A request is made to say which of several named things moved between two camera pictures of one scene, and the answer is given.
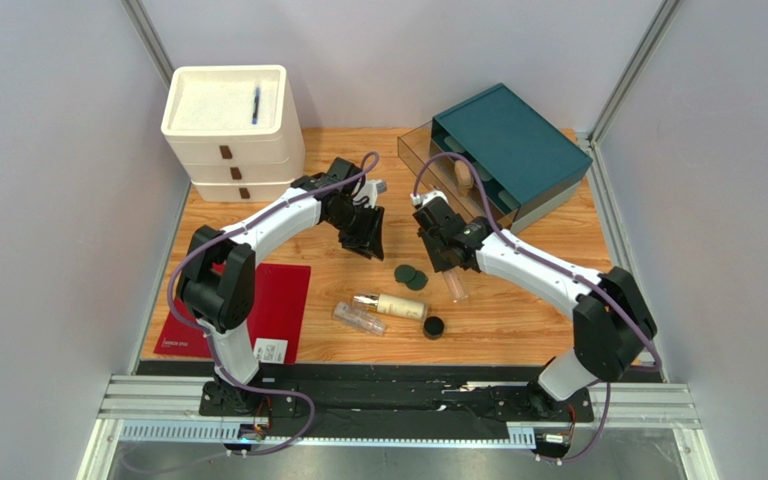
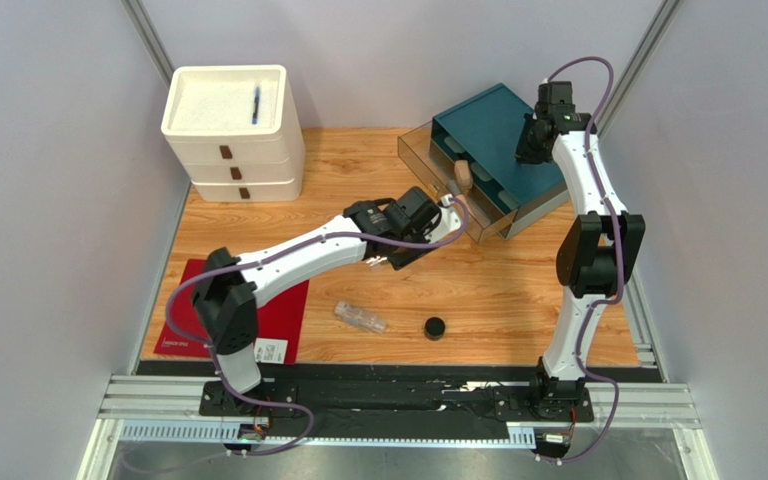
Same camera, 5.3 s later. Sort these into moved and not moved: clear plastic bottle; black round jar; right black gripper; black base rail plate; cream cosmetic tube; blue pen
Moved: cream cosmetic tube; right black gripper
Not moved: black round jar; black base rail plate; blue pen; clear plastic bottle
